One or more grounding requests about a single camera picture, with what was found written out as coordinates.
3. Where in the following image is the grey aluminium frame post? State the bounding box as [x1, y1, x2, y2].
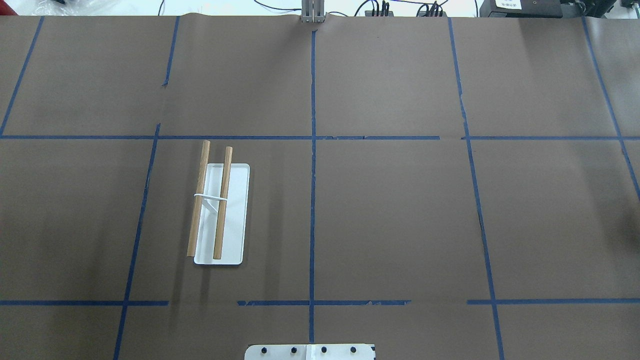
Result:
[301, 0, 326, 23]

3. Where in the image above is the brown paper table cover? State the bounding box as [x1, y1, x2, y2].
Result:
[1, 13, 639, 360]

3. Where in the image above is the black electronics box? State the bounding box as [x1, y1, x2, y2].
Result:
[478, 0, 617, 19]

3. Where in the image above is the right wooden rack rod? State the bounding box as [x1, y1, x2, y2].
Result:
[212, 146, 233, 260]

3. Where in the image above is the wooden rack rod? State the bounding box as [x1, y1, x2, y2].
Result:
[212, 146, 233, 260]
[186, 140, 211, 257]

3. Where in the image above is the black power strip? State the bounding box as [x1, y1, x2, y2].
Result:
[365, 9, 394, 18]

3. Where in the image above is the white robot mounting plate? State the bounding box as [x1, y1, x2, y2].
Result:
[244, 343, 377, 360]

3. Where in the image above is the white towel rack base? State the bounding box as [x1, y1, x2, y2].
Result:
[193, 163, 250, 265]

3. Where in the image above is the left wooden rack rod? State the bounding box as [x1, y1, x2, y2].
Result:
[186, 140, 211, 257]

